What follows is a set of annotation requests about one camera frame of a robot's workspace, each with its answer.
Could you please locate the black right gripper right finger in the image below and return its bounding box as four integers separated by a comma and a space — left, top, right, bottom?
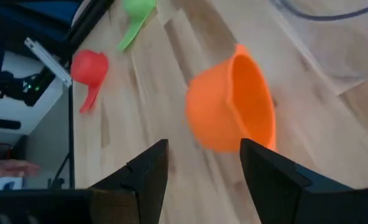
239, 138, 368, 224

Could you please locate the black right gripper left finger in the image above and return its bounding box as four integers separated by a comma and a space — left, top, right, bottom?
89, 139, 170, 224

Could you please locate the orange measuring cup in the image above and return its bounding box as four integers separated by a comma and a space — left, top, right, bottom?
185, 44, 278, 154

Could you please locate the red measuring cup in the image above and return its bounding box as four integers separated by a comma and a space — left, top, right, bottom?
70, 49, 109, 114

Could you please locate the green measuring cup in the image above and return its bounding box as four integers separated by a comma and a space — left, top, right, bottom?
117, 0, 157, 52

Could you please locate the clear plastic basket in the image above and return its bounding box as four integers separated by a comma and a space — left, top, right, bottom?
274, 0, 368, 96

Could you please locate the person's hand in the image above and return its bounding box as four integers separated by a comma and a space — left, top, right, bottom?
0, 159, 41, 179

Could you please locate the white printed box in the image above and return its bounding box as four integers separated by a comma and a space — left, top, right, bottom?
0, 176, 24, 190

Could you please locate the red equipment case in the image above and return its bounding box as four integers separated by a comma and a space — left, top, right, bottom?
0, 142, 13, 160

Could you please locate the silver aluminium extrusion bar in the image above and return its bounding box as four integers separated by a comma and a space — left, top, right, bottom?
24, 37, 73, 88

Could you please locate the short black bar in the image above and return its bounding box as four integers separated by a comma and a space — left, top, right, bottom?
0, 117, 22, 131

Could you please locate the white desk surface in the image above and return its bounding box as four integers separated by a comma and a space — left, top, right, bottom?
0, 49, 64, 136

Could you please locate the black device with green lights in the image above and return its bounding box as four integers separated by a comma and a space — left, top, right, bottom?
0, 67, 56, 107

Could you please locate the blue fabric item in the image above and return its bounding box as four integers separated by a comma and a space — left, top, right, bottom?
0, 0, 84, 43

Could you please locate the black metal table frame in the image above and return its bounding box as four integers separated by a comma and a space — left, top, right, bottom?
48, 0, 115, 190

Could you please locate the dark cable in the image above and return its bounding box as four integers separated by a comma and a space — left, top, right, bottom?
269, 0, 368, 22

